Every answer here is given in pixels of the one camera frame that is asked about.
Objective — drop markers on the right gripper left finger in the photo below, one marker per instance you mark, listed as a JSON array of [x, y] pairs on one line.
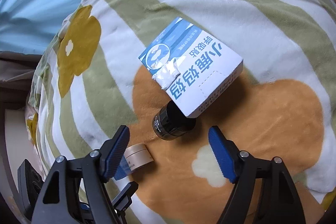
[[58, 201]]

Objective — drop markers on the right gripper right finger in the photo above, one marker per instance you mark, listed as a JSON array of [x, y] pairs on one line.
[[279, 201]]

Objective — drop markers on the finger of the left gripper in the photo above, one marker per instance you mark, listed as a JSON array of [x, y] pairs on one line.
[[123, 200]]

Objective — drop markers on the black round jar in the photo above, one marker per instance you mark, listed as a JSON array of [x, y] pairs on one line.
[[170, 123]]

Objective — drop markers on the blue white large box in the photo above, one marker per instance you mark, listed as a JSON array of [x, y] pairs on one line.
[[191, 66]]

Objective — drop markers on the left brown curtain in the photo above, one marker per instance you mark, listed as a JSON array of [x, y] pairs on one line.
[[17, 70]]

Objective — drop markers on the green striped floral blanket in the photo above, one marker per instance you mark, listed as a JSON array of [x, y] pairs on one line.
[[263, 71]]

